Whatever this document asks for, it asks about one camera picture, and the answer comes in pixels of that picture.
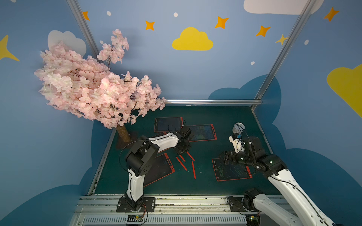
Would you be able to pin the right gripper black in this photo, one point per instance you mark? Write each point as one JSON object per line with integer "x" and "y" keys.
{"x": 231, "y": 157}

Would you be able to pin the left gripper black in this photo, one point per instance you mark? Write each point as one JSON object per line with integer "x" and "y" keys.
{"x": 183, "y": 141}

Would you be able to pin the red tablet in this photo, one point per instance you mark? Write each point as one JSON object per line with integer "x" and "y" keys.
{"x": 203, "y": 132}
{"x": 224, "y": 172}
{"x": 161, "y": 168}
{"x": 165, "y": 124}

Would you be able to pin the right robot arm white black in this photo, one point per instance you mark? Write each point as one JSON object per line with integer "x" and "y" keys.
{"x": 249, "y": 152}

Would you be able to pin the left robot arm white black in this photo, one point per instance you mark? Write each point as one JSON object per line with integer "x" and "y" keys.
{"x": 142, "y": 155}

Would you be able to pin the silver tin can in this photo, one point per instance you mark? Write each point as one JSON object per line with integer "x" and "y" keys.
{"x": 238, "y": 128}

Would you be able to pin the right circuit board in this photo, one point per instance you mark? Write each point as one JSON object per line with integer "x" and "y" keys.
{"x": 252, "y": 220}

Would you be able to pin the circuit board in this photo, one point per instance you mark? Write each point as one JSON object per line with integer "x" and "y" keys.
{"x": 252, "y": 220}
{"x": 135, "y": 220}

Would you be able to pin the left circuit board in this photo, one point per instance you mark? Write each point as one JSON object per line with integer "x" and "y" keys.
{"x": 135, "y": 220}

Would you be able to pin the pink cherry blossom tree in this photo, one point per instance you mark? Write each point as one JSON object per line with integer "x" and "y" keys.
{"x": 87, "y": 88}

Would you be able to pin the aluminium back rail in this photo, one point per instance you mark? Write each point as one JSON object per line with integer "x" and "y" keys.
{"x": 212, "y": 102}

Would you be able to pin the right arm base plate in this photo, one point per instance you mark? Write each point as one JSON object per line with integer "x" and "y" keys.
{"x": 240, "y": 204}

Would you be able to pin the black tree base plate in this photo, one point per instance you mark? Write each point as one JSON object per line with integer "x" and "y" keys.
{"x": 121, "y": 144}

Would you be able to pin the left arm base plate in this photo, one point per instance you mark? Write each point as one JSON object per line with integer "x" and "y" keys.
{"x": 146, "y": 204}

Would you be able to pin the aluminium rail frame front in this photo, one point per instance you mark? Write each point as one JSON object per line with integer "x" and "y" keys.
{"x": 170, "y": 210}

